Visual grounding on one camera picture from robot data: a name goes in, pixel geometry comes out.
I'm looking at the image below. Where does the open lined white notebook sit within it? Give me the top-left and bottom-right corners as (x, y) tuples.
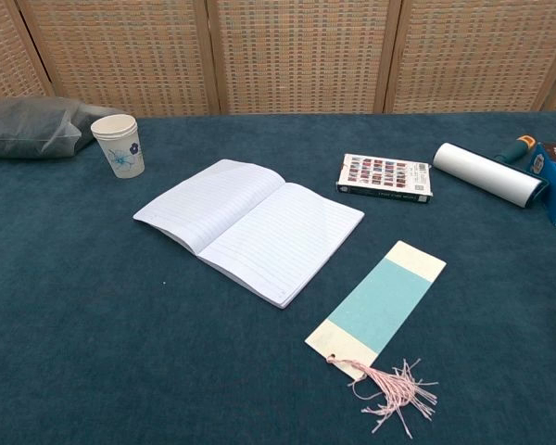
(133, 159), (366, 310)

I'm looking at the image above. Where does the small box with colourful print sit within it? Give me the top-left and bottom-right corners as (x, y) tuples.
(335, 153), (434, 206)

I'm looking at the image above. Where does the cream and turquoise tasselled bookmark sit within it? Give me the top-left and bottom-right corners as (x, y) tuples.
(304, 240), (448, 439)

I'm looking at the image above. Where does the white lint roller teal handle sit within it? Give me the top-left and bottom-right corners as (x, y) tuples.
(432, 134), (550, 210)

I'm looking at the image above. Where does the teal velvet tablecloth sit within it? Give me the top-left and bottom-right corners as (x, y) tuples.
(0, 108), (556, 445)

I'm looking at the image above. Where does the white floral paper cup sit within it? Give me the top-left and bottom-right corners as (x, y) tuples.
(90, 113), (146, 180)

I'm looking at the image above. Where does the grey plastic bag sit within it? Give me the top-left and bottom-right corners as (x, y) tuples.
(0, 96), (124, 160)

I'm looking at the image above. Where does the woven wooden folding screen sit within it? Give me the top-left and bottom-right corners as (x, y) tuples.
(0, 0), (556, 117)

